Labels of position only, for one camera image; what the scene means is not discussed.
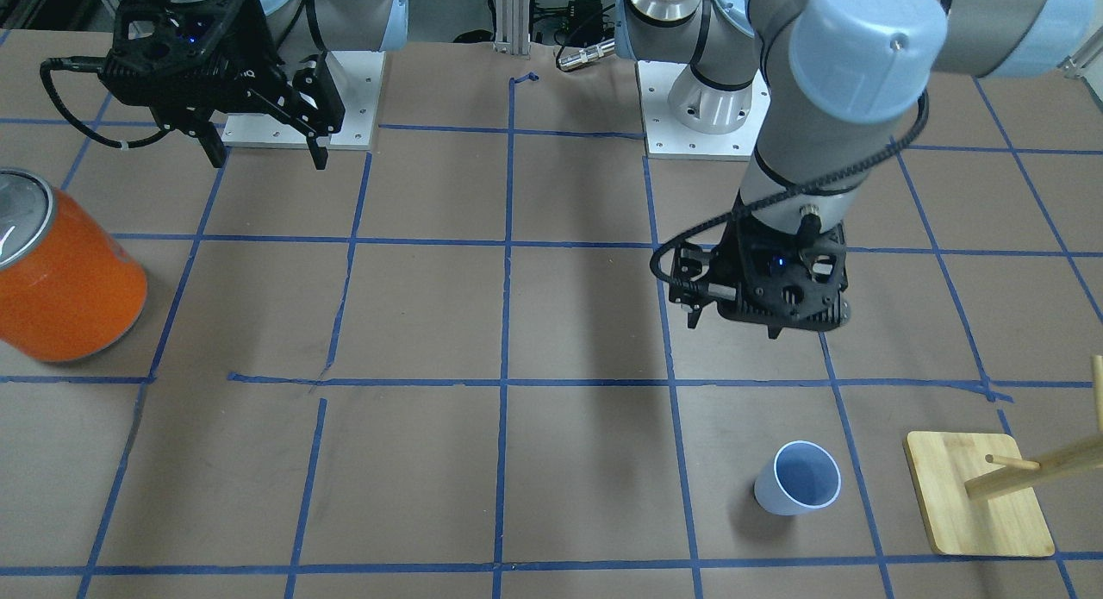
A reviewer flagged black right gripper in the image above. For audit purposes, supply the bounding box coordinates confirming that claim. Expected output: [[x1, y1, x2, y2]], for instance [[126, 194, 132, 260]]
[[99, 0, 346, 171]]

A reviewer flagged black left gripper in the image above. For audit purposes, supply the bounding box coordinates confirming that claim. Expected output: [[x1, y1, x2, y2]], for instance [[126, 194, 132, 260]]
[[670, 211, 852, 340]]

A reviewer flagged light blue cup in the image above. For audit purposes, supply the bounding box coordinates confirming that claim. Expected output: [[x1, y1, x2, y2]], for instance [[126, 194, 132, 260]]
[[753, 440, 843, 516]]

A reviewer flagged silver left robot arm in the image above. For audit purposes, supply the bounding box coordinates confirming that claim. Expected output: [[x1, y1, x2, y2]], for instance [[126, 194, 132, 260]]
[[615, 0, 1095, 336]]

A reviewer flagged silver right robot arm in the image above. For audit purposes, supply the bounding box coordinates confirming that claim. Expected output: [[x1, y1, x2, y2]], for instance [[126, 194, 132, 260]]
[[97, 0, 408, 170]]

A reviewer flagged orange can with silver lid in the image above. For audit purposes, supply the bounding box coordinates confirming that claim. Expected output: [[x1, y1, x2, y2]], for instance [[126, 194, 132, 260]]
[[1, 167, 148, 363]]

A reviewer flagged wooden mug stand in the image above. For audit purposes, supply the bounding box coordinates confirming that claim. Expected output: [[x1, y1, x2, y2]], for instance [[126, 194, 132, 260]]
[[903, 354, 1103, 557]]

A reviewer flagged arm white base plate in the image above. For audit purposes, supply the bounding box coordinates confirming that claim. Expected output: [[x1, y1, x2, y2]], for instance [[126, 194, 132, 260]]
[[638, 61, 770, 162], [222, 51, 386, 151]]

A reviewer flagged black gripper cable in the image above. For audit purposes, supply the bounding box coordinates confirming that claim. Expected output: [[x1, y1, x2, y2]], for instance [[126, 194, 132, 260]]
[[39, 56, 173, 152]]

